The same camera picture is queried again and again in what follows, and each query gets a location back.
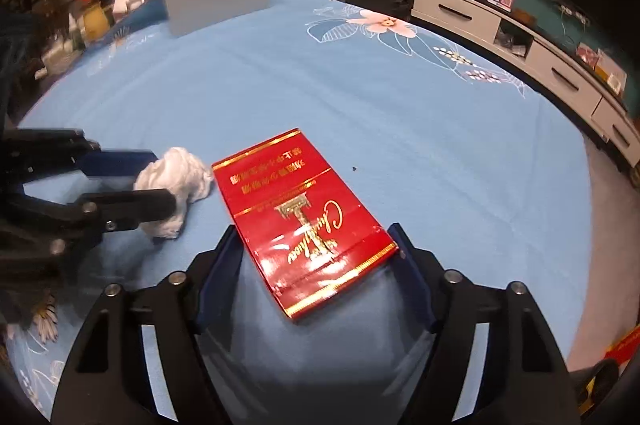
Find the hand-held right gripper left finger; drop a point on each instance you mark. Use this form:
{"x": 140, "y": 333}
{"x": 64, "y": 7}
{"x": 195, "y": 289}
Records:
{"x": 217, "y": 277}

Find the white wall power strip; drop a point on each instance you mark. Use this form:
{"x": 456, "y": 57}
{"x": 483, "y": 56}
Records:
{"x": 574, "y": 14}

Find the red yellow shopping bag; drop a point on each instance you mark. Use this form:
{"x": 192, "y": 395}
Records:
{"x": 622, "y": 347}

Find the white tissue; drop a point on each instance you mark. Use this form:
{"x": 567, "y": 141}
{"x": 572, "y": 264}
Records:
{"x": 180, "y": 175}

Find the brown small box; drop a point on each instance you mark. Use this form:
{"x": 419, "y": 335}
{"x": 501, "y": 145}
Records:
{"x": 522, "y": 15}

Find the pink packet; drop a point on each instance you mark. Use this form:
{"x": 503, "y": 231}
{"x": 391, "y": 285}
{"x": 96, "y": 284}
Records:
{"x": 588, "y": 55}

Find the white flat box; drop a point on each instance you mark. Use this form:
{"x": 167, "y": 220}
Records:
{"x": 611, "y": 72}

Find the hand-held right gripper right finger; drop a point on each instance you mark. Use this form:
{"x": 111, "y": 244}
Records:
{"x": 412, "y": 277}

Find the red gold carton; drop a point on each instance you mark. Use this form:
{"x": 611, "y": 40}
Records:
{"x": 300, "y": 225}

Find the light blue floral tablecloth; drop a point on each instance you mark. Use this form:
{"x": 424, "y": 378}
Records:
{"x": 350, "y": 105}

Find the white tv cabinet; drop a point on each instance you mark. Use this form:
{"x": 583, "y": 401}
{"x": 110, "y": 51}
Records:
{"x": 465, "y": 12}

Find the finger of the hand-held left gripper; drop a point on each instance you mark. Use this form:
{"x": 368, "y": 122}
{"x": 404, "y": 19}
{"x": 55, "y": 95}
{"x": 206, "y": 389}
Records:
{"x": 135, "y": 205}
{"x": 120, "y": 162}

